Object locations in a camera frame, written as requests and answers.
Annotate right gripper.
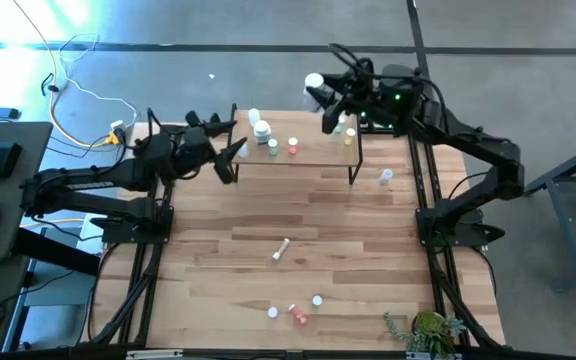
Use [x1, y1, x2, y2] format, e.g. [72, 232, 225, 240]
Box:
[320, 59, 394, 135]

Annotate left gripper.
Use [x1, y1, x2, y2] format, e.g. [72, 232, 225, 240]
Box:
[167, 119, 248, 185]

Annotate white Melatonin supplement bottle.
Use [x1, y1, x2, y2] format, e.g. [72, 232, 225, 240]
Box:
[302, 72, 326, 114]

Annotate large white labelled bottle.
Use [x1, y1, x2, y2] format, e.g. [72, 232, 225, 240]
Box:
[253, 119, 273, 146]

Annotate white yellow Dramamine tube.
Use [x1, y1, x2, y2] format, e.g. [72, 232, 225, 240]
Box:
[271, 237, 292, 262]

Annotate white power strip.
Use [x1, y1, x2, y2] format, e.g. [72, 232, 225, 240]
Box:
[109, 119, 128, 146]

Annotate white box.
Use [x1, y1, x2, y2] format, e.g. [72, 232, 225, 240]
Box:
[76, 212, 109, 256]

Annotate orange-red pill vial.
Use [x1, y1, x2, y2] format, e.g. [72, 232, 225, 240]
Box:
[287, 303, 309, 326]

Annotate grey desk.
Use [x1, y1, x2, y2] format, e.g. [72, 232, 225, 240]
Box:
[0, 121, 53, 264]

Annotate artificial potted succulent plant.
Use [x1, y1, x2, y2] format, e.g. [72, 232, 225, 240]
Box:
[383, 309, 469, 360]

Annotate wooden shelf black metal frame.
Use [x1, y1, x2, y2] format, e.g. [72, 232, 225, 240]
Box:
[225, 103, 364, 186]

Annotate white floor cable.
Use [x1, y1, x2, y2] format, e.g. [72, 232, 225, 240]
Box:
[57, 32, 138, 126]

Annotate yellow floor cable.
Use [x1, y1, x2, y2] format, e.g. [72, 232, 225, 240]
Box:
[11, 0, 114, 230]

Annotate short black floor cable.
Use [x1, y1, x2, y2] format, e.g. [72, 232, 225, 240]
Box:
[40, 72, 62, 97]

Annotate black aluminium table frame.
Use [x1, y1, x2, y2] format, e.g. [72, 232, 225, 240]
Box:
[87, 107, 507, 360]

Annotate blue-grey desk frame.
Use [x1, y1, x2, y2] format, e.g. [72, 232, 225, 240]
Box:
[518, 135, 576, 294]

